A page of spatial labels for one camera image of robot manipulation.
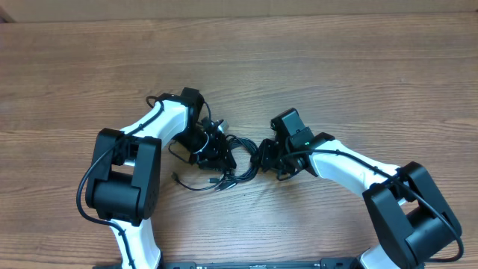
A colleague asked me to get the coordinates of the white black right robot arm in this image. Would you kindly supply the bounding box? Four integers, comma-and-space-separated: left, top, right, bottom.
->
252, 128, 465, 268

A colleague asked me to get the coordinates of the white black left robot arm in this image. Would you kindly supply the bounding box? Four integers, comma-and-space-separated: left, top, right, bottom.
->
75, 87, 237, 268

